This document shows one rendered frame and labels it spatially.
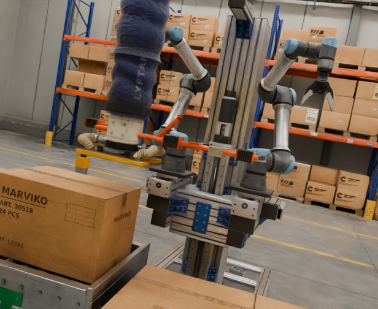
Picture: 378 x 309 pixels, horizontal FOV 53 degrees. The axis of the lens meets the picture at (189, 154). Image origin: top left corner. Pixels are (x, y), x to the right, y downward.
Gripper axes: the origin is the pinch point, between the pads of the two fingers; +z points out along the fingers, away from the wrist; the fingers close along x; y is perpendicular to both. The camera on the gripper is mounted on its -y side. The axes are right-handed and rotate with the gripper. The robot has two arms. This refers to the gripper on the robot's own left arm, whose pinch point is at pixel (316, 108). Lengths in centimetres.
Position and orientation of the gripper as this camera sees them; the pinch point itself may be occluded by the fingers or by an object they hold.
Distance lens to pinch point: 199.8
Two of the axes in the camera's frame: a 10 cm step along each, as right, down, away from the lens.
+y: 3.0, -0.3, 9.5
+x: -9.4, -2.0, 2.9
